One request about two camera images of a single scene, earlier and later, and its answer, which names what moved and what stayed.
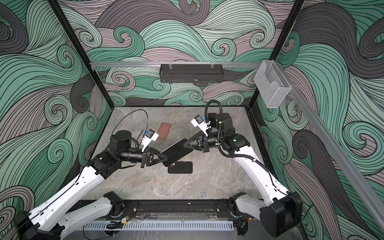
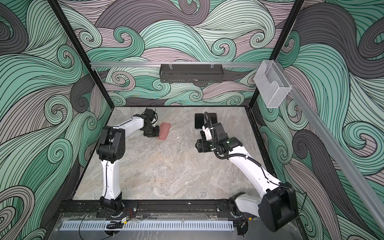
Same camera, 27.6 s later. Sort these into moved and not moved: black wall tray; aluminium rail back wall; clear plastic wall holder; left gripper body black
Moved: left gripper body black
Not moved: black wall tray; clear plastic wall holder; aluminium rail back wall
